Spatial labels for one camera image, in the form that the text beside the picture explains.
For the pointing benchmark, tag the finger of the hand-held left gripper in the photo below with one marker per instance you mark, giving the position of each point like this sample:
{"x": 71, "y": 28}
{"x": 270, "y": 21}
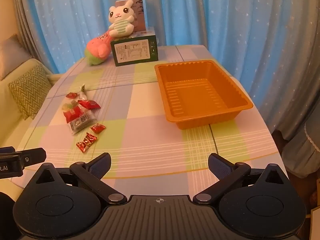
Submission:
{"x": 6, "y": 150}
{"x": 33, "y": 156}

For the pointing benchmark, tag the white bunny plush toy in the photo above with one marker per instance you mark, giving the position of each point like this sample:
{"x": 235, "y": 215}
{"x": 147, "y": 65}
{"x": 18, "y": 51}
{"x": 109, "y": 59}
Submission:
{"x": 120, "y": 17}

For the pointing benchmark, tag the light green sofa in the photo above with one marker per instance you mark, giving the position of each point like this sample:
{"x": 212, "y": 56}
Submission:
{"x": 10, "y": 120}

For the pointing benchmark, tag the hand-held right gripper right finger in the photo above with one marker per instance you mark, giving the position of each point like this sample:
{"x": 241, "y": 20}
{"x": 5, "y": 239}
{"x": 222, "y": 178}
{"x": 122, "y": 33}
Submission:
{"x": 218, "y": 165}

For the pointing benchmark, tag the grey pillow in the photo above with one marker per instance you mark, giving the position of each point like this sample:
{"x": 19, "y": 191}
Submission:
{"x": 12, "y": 52}

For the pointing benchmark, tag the red packet with beige label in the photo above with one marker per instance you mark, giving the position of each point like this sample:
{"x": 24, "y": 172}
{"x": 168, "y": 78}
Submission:
{"x": 72, "y": 115}

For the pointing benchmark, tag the plain red snack packet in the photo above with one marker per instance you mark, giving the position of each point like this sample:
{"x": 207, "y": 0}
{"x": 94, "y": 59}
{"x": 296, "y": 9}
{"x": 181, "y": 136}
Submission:
{"x": 88, "y": 104}

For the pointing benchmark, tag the clear gummy candy packet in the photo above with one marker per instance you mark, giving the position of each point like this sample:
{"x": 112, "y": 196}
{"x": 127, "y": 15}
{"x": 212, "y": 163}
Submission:
{"x": 69, "y": 105}

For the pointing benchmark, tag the clear packet with dark snack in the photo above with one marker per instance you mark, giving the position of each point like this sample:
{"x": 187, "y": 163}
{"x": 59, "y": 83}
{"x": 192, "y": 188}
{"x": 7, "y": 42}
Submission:
{"x": 81, "y": 124}

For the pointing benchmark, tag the green chevron pillow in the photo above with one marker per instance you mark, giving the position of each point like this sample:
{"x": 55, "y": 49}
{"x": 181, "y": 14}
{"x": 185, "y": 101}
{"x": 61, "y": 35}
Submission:
{"x": 30, "y": 90}

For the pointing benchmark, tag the blue star-print curtain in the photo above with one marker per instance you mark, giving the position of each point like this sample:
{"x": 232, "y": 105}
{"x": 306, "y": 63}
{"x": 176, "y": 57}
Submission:
{"x": 225, "y": 17}

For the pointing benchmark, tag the red brown twisted candy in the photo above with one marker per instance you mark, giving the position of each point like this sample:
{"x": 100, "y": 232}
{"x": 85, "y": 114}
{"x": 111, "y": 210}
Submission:
{"x": 86, "y": 142}

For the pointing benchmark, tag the small red candy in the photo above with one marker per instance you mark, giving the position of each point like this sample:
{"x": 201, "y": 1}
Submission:
{"x": 98, "y": 128}
{"x": 72, "y": 95}

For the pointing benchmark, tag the tan upright cardboard box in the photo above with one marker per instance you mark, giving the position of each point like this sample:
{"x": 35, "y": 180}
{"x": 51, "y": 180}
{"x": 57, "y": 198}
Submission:
{"x": 140, "y": 15}

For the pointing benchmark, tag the pink green plush toy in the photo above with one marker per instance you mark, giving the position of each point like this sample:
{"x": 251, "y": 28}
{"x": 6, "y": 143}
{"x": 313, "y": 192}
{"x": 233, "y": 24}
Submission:
{"x": 97, "y": 47}

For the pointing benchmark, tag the grey lace-trim chair cover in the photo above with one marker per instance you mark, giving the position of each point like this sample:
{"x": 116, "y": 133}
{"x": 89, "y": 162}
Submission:
{"x": 307, "y": 155}

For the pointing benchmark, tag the white clear candy wrapper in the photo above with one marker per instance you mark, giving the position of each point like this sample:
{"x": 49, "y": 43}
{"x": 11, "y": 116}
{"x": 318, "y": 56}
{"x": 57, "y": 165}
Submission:
{"x": 82, "y": 92}

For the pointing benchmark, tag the green cardboard box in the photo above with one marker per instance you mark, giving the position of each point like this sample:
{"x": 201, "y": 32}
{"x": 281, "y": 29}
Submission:
{"x": 135, "y": 51}

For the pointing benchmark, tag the orange plastic tray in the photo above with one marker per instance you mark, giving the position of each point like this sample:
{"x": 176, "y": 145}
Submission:
{"x": 200, "y": 92}

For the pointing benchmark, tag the plaid pastel tablecloth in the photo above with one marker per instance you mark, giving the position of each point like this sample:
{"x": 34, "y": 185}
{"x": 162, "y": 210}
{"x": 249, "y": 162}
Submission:
{"x": 140, "y": 135}

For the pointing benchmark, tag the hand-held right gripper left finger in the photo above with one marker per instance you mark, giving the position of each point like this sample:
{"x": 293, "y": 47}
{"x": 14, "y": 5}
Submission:
{"x": 100, "y": 165}

